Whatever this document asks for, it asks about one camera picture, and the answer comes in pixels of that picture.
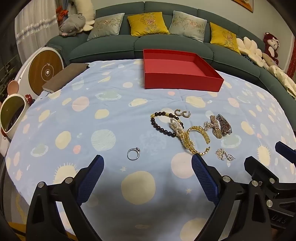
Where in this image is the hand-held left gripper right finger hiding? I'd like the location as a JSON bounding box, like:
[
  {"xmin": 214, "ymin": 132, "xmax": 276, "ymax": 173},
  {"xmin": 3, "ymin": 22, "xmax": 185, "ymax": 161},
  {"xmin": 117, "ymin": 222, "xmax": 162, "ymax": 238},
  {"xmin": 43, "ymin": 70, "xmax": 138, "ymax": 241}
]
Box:
[{"xmin": 191, "ymin": 153, "xmax": 272, "ymax": 241}]

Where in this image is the brown cushion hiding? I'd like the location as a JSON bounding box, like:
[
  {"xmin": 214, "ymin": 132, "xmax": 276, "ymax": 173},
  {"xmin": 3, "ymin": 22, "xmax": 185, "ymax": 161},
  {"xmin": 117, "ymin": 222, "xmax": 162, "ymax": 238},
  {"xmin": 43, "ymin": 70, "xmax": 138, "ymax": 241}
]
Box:
[{"xmin": 262, "ymin": 53, "xmax": 278, "ymax": 67}]

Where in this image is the cream quilted blanket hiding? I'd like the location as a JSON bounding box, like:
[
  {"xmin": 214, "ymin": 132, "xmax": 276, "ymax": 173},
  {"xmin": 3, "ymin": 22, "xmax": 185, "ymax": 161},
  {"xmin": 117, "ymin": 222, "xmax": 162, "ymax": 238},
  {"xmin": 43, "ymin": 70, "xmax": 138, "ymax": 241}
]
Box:
[{"xmin": 266, "ymin": 65, "xmax": 296, "ymax": 99}]

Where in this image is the brown band wristwatch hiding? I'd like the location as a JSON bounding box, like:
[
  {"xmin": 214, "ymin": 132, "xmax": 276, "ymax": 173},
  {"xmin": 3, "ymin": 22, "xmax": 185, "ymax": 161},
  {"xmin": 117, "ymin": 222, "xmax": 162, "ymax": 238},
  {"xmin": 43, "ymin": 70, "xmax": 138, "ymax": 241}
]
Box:
[{"xmin": 216, "ymin": 113, "xmax": 233, "ymax": 135}]

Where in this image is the red ornament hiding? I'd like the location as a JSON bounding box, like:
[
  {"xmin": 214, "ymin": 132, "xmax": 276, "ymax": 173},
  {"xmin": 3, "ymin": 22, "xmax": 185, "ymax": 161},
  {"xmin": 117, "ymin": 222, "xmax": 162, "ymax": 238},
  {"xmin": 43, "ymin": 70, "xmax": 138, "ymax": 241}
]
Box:
[{"xmin": 56, "ymin": 6, "xmax": 70, "ymax": 20}]

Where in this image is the silver ring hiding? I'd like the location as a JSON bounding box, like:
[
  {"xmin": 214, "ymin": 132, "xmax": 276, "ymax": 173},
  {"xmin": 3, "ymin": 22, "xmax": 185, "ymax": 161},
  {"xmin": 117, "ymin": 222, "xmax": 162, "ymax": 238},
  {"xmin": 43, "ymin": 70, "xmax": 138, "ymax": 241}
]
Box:
[{"xmin": 127, "ymin": 147, "xmax": 141, "ymax": 161}]

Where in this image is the dark bead bracelet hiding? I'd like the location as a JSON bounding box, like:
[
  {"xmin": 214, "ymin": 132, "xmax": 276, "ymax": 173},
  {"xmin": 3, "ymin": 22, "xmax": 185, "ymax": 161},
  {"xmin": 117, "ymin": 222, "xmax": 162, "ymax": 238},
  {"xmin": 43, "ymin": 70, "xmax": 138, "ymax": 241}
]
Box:
[{"xmin": 150, "ymin": 111, "xmax": 183, "ymax": 138}]

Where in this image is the white device with wooden disc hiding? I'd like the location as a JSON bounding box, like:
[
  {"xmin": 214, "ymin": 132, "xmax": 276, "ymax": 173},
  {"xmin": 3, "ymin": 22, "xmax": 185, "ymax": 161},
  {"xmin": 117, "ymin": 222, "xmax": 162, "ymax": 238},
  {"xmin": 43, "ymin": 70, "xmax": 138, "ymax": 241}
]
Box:
[{"xmin": 15, "ymin": 46, "xmax": 65, "ymax": 96}]

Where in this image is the red cardboard box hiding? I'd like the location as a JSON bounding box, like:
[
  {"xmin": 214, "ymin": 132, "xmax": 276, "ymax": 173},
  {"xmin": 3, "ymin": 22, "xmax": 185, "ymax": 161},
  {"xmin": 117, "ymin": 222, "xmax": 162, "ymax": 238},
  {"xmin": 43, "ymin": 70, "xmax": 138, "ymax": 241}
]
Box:
[{"xmin": 143, "ymin": 49, "xmax": 225, "ymax": 92}]

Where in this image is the white curtain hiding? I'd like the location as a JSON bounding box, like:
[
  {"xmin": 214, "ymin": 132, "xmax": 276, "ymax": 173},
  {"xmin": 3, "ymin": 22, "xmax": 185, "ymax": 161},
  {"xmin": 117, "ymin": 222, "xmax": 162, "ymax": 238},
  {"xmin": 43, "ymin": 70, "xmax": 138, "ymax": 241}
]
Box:
[{"xmin": 14, "ymin": 0, "xmax": 60, "ymax": 67}]

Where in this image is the blue planet print tablecloth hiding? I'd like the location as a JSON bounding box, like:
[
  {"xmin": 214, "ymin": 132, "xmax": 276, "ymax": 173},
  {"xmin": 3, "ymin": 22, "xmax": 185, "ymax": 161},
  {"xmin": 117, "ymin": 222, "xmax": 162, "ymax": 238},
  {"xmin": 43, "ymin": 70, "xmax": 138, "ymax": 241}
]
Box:
[{"xmin": 5, "ymin": 59, "xmax": 292, "ymax": 241}]

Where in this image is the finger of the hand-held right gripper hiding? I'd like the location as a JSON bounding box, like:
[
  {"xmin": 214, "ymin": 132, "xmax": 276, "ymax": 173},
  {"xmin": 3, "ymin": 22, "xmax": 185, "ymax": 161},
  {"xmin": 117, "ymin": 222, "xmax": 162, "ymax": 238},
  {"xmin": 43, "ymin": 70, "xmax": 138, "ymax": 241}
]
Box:
[
  {"xmin": 244, "ymin": 156, "xmax": 280, "ymax": 186},
  {"xmin": 275, "ymin": 141, "xmax": 296, "ymax": 164}
]

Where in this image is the green sofa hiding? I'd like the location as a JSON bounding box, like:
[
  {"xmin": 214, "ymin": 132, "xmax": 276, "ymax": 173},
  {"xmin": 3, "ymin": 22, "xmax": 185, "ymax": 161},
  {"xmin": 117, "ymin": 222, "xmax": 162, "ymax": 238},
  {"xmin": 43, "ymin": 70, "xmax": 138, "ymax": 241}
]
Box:
[{"xmin": 44, "ymin": 1, "xmax": 296, "ymax": 107}]

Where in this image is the orange framed picture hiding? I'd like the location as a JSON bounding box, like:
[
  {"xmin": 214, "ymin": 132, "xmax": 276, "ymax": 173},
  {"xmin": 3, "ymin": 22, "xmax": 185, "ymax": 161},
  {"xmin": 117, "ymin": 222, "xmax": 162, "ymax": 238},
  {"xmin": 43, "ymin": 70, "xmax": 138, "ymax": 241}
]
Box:
[{"xmin": 231, "ymin": 0, "xmax": 255, "ymax": 13}]

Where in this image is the pearl bracelet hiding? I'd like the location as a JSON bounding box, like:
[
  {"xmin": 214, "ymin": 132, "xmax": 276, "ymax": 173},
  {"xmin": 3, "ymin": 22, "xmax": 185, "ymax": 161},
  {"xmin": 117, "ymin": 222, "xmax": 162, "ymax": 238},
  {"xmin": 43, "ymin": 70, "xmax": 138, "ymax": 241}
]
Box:
[{"xmin": 170, "ymin": 118, "xmax": 189, "ymax": 146}]

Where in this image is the grey pig plush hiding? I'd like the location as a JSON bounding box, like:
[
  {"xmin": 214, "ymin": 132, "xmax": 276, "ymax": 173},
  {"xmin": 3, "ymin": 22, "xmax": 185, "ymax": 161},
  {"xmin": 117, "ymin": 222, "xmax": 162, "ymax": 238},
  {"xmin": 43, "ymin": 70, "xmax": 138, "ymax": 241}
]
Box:
[{"xmin": 58, "ymin": 14, "xmax": 86, "ymax": 37}]

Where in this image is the red monkey plush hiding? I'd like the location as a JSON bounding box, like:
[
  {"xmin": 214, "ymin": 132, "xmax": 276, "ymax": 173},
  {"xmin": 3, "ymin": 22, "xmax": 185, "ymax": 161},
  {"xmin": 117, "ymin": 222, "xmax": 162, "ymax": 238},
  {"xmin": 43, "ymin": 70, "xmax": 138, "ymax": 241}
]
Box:
[{"xmin": 262, "ymin": 32, "xmax": 280, "ymax": 65}]

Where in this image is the yellow embroidered pillow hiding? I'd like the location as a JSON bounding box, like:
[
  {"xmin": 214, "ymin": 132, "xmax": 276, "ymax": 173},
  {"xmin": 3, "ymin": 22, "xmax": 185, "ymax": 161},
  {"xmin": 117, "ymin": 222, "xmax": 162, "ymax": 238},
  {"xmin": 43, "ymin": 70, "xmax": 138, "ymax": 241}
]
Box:
[
  {"xmin": 209, "ymin": 22, "xmax": 241, "ymax": 54},
  {"xmin": 127, "ymin": 12, "xmax": 170, "ymax": 37}
]

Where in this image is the white bear-shaped bin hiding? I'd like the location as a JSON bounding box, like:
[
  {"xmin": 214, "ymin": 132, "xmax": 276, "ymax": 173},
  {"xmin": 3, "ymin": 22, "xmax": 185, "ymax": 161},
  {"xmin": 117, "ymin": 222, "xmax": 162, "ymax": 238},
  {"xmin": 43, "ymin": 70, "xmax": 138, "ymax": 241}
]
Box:
[{"xmin": 0, "ymin": 80, "xmax": 27, "ymax": 141}]

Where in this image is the brown board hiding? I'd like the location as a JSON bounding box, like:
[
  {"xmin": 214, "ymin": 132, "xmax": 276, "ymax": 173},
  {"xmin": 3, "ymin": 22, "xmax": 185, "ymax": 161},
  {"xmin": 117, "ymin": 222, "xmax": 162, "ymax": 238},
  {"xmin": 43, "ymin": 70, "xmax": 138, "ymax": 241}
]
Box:
[{"xmin": 42, "ymin": 63, "xmax": 90, "ymax": 93}]

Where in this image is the white flower cushion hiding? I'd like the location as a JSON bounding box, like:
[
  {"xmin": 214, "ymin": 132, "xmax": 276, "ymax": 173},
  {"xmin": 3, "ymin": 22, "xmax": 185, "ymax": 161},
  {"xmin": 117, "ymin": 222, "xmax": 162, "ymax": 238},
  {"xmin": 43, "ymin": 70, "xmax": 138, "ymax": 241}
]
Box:
[
  {"xmin": 236, "ymin": 36, "xmax": 263, "ymax": 55},
  {"xmin": 245, "ymin": 50, "xmax": 267, "ymax": 68}
]

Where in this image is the gold wristwatch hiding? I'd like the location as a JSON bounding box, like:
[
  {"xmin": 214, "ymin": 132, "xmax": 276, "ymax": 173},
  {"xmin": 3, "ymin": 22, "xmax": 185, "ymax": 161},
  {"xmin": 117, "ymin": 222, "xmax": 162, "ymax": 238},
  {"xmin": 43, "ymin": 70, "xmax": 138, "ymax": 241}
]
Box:
[{"xmin": 209, "ymin": 115, "xmax": 223, "ymax": 139}]

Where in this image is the red wall hanging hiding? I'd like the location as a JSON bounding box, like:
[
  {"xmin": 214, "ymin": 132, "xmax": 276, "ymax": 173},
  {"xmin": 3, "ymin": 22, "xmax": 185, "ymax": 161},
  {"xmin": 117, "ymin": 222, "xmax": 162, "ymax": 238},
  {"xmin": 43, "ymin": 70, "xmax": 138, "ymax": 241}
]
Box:
[{"xmin": 287, "ymin": 52, "xmax": 296, "ymax": 80}]

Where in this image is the gold bangle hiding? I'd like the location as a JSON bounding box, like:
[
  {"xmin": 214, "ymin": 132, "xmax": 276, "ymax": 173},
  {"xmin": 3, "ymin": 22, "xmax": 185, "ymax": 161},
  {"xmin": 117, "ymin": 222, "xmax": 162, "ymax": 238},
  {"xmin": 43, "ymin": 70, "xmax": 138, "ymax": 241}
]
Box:
[{"xmin": 183, "ymin": 125, "xmax": 211, "ymax": 156}]

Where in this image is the white plush toy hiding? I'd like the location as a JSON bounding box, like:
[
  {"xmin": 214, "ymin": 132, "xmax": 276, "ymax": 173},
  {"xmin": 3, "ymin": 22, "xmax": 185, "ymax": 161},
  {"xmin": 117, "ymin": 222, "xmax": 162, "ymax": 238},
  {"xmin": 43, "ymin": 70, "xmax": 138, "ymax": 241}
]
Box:
[{"xmin": 69, "ymin": 0, "xmax": 96, "ymax": 32}]

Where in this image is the grey-green embroidered pillow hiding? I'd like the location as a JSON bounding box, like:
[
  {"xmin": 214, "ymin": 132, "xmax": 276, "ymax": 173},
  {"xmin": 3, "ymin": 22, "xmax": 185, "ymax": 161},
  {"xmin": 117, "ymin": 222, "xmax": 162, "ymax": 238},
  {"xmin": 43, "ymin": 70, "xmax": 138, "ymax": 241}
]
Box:
[
  {"xmin": 87, "ymin": 13, "xmax": 125, "ymax": 41},
  {"xmin": 169, "ymin": 10, "xmax": 207, "ymax": 43}
]

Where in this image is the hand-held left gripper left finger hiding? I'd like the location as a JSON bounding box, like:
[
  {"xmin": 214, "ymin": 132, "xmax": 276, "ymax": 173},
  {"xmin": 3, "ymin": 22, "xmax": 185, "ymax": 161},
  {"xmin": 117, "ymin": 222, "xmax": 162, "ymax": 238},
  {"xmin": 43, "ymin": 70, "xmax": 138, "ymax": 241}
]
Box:
[{"xmin": 26, "ymin": 154, "xmax": 105, "ymax": 241}]

